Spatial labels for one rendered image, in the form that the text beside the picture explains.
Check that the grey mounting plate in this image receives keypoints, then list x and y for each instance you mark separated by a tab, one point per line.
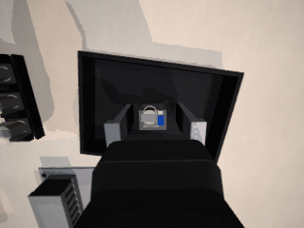
83	174

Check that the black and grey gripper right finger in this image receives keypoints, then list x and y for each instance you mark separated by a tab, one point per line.
192	128

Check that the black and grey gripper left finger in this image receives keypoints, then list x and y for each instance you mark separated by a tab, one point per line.
117	129

